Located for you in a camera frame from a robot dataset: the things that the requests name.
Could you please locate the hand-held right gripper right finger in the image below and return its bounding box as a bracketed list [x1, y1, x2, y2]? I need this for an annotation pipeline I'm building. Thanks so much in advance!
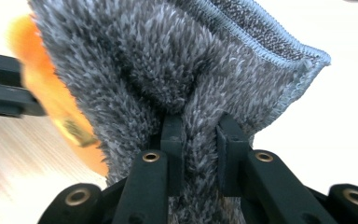
[215, 112, 339, 224]

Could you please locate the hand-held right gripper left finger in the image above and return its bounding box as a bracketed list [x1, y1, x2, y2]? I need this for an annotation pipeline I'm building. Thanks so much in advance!
[111, 113, 186, 224]

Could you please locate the orange plush toy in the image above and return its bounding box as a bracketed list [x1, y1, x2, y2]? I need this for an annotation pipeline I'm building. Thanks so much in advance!
[7, 13, 110, 177]

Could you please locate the grey fluffy cloth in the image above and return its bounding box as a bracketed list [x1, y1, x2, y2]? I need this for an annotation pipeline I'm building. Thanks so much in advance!
[27, 0, 332, 224]

